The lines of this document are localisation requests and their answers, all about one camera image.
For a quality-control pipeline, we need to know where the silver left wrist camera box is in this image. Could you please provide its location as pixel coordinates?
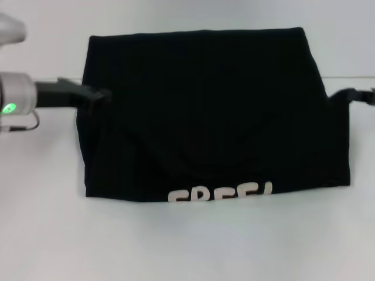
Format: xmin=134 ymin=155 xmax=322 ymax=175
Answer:
xmin=0 ymin=12 xmax=28 ymax=45

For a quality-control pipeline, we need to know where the thin dark left arm cable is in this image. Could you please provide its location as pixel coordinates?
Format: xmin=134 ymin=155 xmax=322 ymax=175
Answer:
xmin=17 ymin=112 xmax=40 ymax=131

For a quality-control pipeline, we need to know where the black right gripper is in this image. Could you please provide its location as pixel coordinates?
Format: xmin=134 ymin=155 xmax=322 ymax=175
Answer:
xmin=348 ymin=87 xmax=375 ymax=107

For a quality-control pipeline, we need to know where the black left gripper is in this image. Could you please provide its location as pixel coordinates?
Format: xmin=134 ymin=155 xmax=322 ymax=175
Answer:
xmin=35 ymin=77 xmax=114 ymax=114

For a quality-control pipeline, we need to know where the black shirt with white print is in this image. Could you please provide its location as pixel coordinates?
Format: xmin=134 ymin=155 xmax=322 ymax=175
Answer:
xmin=74 ymin=26 xmax=352 ymax=205

